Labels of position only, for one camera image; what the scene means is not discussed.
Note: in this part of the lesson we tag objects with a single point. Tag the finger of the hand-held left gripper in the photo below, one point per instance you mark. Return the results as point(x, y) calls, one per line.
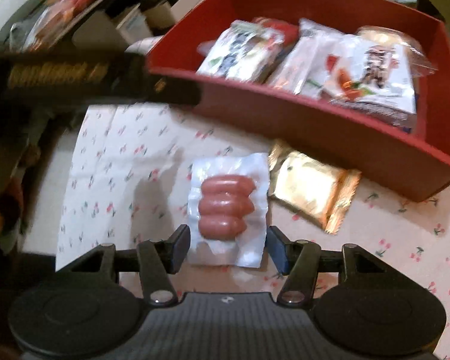
point(172, 90)

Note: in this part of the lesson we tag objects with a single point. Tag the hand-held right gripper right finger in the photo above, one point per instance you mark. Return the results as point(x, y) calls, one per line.
point(277, 252)

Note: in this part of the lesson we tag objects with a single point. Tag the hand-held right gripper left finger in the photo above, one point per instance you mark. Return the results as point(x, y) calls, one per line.
point(180, 249)

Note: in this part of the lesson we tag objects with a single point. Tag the vacuum packed sausages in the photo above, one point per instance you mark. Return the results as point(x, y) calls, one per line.
point(225, 202)

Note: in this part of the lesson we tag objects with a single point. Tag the gold foil snack packet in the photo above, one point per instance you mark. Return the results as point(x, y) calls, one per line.
point(307, 183)

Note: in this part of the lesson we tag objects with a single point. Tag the green and white wafer packet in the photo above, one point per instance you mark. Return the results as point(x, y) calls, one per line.
point(240, 56)

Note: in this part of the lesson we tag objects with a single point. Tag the red cardboard box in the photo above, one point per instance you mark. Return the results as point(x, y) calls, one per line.
point(285, 120)

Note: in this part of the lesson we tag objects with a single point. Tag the white barcode snack packet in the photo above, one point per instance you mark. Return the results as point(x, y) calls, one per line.
point(303, 63)

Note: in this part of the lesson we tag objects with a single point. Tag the white packet with orange print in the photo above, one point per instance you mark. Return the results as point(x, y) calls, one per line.
point(341, 78)

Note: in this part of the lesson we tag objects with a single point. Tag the clear bread bag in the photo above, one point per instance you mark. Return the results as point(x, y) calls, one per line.
point(397, 35)

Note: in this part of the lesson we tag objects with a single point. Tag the cherry print white cloth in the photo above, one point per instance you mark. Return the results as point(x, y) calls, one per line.
point(116, 157)

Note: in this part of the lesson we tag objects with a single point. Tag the grey side table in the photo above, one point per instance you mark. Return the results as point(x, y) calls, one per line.
point(108, 3)

